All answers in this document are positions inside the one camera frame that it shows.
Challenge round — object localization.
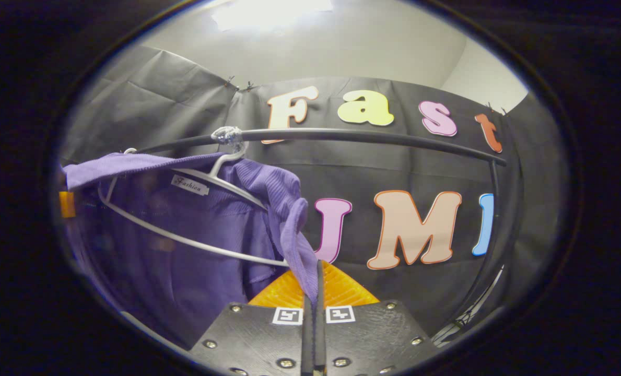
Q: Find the white wire hanger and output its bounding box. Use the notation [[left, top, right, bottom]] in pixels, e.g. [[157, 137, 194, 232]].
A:
[[98, 140, 291, 268]]

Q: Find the black tripod stand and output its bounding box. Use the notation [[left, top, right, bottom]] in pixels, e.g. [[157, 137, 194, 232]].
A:
[[436, 269, 504, 343]]

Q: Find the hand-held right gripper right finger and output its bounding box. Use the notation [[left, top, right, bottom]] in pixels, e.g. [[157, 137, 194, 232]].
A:
[[315, 260, 441, 376]]

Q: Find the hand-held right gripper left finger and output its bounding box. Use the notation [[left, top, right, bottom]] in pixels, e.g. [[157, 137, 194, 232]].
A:
[[189, 269, 313, 376]]

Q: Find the black clothes rack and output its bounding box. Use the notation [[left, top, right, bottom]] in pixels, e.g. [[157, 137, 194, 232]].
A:
[[133, 127, 508, 337]]

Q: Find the purple shirt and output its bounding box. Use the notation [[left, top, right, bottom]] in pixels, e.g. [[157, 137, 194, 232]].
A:
[[62, 151, 321, 350]]

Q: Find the clear tape wrap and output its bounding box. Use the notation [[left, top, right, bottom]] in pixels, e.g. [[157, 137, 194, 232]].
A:
[[212, 126, 245, 147]]

